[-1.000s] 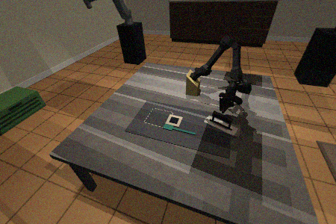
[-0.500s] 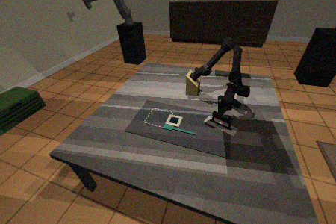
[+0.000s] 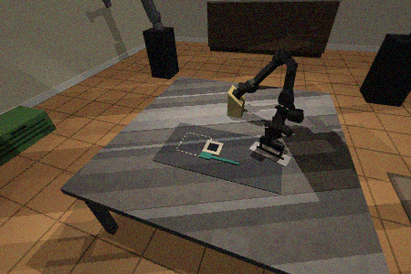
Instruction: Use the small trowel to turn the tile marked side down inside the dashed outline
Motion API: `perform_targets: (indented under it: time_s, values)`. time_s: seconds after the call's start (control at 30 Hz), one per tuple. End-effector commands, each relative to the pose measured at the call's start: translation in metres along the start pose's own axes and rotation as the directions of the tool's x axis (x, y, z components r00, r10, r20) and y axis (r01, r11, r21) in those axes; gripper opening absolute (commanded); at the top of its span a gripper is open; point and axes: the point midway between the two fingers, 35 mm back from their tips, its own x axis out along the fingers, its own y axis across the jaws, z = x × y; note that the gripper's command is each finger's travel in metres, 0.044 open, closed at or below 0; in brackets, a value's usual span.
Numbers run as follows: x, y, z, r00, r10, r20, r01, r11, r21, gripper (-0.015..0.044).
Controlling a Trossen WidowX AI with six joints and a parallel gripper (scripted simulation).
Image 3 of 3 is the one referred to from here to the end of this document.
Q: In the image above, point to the beige tile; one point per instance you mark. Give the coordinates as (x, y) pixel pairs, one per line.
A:
(213, 147)

